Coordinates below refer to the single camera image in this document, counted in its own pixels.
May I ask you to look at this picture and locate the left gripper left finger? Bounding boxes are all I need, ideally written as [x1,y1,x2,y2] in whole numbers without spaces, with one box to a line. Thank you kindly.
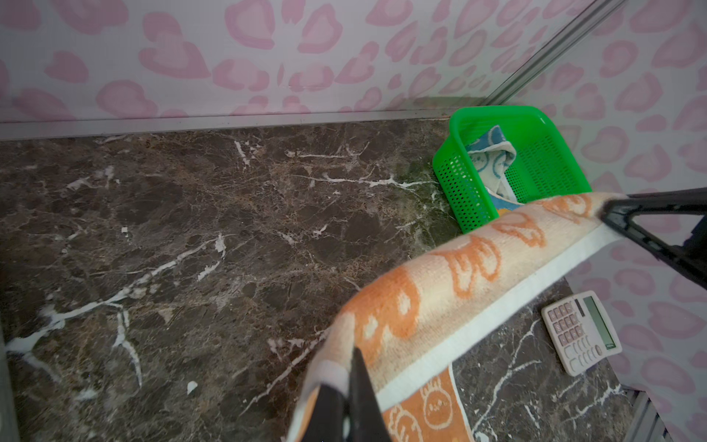
[301,385,347,442]

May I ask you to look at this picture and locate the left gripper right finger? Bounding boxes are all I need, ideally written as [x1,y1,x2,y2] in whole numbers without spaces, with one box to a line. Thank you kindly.
[347,347,391,442]

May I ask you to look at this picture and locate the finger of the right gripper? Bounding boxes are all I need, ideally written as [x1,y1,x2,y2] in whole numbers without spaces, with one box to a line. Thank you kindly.
[600,187,706,288]

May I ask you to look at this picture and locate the orange patterned towel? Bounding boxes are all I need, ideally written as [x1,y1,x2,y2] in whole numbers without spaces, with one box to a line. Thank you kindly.
[287,193,618,441]

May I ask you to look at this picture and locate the pink white calculator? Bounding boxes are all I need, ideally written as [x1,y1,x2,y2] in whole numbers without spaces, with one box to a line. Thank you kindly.
[541,291,622,377]

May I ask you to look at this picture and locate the green plastic basket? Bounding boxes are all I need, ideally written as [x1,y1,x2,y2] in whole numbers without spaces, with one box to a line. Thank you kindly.
[433,106,591,233]

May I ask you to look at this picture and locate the teal patterned towel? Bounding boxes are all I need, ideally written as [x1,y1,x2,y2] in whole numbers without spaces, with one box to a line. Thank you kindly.
[465,125,522,214]

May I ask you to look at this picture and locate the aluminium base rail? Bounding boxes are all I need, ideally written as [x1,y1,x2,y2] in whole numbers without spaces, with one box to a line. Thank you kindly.
[623,390,673,442]

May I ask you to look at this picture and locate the right corner aluminium post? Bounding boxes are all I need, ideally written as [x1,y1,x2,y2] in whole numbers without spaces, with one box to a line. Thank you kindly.
[481,0,626,106]

